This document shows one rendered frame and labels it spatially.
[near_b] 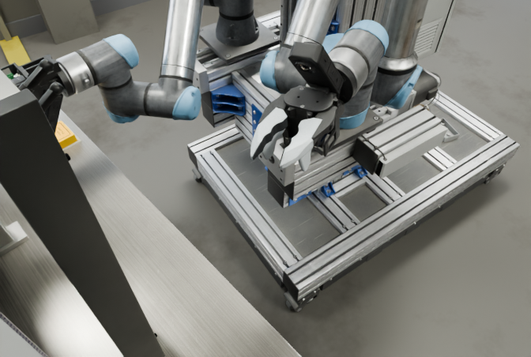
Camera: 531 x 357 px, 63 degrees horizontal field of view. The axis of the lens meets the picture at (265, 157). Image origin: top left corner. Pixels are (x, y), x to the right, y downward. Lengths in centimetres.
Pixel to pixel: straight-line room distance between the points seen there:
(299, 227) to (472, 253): 78
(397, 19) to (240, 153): 116
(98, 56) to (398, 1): 61
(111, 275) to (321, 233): 126
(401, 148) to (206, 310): 77
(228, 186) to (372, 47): 119
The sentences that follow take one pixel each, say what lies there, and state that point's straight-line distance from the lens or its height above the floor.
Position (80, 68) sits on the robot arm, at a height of 114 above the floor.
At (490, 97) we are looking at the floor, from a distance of 290.
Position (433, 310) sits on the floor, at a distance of 190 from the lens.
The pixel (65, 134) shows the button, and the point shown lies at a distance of 113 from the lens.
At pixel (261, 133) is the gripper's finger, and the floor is 124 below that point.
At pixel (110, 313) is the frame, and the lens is 59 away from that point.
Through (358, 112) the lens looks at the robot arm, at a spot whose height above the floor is 111.
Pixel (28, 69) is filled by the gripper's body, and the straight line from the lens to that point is 92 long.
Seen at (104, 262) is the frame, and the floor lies 122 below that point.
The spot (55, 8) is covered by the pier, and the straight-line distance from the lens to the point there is 324.
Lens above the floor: 164
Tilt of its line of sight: 47 degrees down
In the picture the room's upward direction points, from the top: straight up
